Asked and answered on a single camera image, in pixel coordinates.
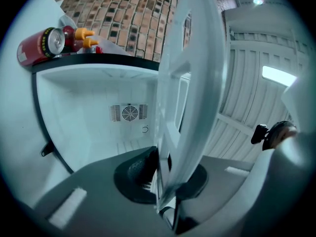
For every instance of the rectangular ceiling light panel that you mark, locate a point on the rectangular ceiling light panel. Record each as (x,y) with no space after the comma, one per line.
(279,75)

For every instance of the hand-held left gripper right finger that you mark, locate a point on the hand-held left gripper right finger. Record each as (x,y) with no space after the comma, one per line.
(217,181)

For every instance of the white round plate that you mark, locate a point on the white round plate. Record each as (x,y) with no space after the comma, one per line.
(197,83)

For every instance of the round ceiling light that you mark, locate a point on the round ceiling light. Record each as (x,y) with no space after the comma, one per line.
(257,1)

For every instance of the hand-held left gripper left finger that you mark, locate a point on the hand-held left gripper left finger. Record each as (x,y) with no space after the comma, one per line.
(98,194)

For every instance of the red drink can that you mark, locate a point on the red drink can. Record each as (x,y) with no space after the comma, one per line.
(34,51)

